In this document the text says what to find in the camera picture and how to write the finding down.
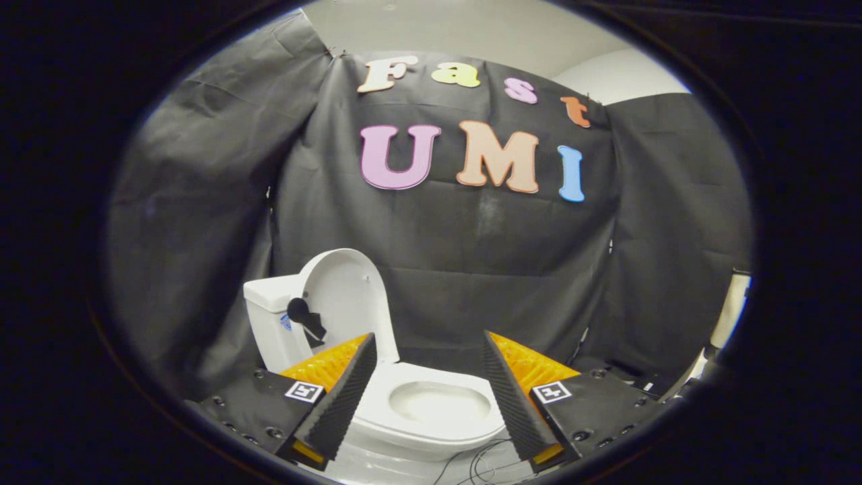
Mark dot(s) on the white toilet seat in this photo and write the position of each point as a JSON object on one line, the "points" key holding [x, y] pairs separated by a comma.
{"points": [[404, 377]]}

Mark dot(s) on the beige upright panel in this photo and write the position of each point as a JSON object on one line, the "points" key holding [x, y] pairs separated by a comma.
{"points": [[731, 310]]}

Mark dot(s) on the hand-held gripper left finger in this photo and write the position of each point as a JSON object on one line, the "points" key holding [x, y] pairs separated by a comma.
{"points": [[350, 391]]}

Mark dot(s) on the white toilet lid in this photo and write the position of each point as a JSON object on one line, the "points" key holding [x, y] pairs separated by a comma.
{"points": [[350, 283]]}

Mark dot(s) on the white ceramic toilet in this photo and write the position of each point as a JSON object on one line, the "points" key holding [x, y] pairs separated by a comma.
{"points": [[266, 330]]}

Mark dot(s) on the black lid pull tab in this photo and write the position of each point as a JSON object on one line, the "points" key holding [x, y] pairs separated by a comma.
{"points": [[300, 311]]}

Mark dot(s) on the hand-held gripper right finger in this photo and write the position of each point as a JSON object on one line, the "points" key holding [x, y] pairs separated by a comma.
{"points": [[512, 397]]}

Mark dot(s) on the black backdrop cloth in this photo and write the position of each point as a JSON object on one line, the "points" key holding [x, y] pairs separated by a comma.
{"points": [[471, 269]]}

